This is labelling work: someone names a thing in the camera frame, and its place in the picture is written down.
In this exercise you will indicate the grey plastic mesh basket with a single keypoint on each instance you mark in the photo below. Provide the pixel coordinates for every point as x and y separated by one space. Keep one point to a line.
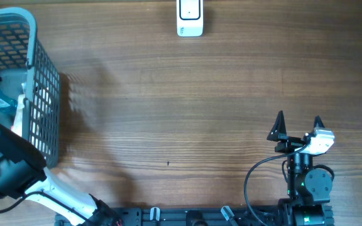
21 49

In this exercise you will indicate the white barcode scanner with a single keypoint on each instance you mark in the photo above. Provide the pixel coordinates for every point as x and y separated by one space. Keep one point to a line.
190 18

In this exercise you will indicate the blue mouthwash bottle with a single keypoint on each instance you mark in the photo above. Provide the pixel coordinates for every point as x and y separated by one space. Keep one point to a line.
8 103

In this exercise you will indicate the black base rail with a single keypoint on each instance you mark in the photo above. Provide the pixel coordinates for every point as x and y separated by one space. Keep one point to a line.
270 215

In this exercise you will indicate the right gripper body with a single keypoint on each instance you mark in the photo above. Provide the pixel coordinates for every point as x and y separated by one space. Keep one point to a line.
288 144

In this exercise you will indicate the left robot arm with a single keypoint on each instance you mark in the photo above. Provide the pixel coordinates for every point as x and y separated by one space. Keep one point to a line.
24 176

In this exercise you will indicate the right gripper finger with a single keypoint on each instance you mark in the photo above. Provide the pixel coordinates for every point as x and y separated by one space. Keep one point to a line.
318 122
278 131

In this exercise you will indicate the white box in basket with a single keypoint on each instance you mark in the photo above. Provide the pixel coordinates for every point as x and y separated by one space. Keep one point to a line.
18 120

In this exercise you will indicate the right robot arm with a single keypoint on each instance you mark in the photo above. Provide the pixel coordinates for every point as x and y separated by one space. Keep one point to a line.
308 185

